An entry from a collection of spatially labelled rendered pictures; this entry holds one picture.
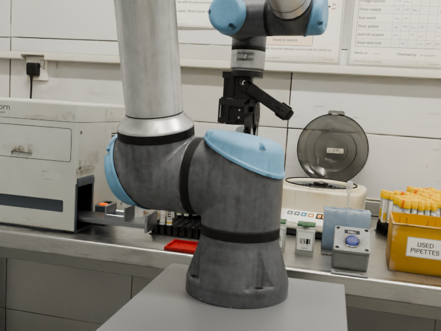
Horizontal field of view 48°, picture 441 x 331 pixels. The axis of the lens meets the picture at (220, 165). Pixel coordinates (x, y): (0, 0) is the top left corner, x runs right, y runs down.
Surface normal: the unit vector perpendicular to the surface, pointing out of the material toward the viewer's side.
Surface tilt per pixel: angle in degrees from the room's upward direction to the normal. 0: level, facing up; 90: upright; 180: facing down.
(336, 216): 90
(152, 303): 1
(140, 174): 104
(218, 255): 72
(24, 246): 90
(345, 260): 120
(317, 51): 93
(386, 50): 94
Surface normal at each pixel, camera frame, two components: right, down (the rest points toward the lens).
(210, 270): -0.55, -0.25
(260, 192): 0.41, 0.11
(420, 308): -0.22, 0.09
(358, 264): -0.22, 0.58
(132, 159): -0.55, 0.29
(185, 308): 0.05, -0.99
